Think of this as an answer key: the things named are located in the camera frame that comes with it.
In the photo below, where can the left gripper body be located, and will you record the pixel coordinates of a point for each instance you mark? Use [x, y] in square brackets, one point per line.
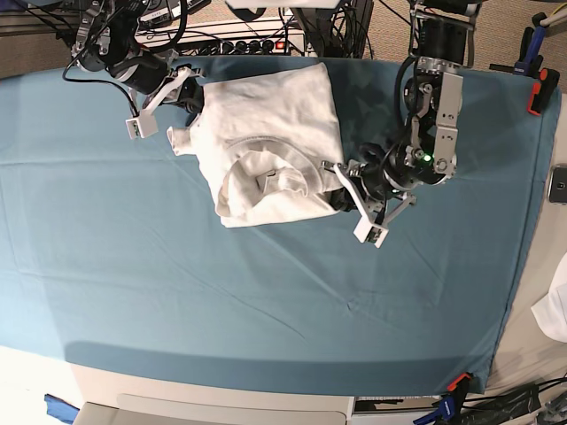
[381, 200]

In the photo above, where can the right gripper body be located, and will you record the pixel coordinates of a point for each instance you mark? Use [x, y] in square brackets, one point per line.
[167, 91]

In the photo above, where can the white T-shirt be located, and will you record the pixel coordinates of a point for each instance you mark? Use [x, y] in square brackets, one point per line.
[261, 143]

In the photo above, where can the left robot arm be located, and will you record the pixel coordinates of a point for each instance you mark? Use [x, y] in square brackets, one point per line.
[427, 101]

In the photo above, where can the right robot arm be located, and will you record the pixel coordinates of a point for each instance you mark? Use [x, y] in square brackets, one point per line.
[106, 51]

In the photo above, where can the teal table cloth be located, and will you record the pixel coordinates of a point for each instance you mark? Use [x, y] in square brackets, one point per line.
[112, 256]

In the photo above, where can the grey device at table edge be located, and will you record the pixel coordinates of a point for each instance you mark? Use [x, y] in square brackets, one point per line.
[557, 187]

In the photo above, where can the orange black clamp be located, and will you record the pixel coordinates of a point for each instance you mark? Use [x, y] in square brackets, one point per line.
[462, 378]
[542, 90]

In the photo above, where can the white cloth at right edge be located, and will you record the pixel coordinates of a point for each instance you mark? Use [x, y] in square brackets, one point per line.
[550, 311]

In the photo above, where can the blue black clamp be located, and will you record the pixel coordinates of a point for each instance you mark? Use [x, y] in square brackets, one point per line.
[530, 60]
[447, 411]

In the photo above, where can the orange black clamp upper right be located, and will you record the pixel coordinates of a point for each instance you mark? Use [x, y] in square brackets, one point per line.
[542, 90]

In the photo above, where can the blue black clamp upper right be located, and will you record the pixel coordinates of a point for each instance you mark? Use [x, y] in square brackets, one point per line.
[530, 60]

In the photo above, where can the grey plastic bin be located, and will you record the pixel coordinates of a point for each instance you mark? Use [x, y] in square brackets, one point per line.
[141, 410]

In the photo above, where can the blue cloth on floor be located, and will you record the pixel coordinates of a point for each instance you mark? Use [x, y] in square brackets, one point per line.
[59, 409]

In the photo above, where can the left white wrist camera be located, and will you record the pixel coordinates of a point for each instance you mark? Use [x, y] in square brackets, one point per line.
[367, 231]

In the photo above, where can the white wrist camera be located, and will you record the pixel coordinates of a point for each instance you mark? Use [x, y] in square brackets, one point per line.
[142, 126]
[367, 231]

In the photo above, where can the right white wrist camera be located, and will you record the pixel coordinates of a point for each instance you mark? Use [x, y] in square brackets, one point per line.
[142, 126]

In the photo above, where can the white power strip red switch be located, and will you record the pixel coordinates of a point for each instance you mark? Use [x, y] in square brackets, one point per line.
[279, 46]

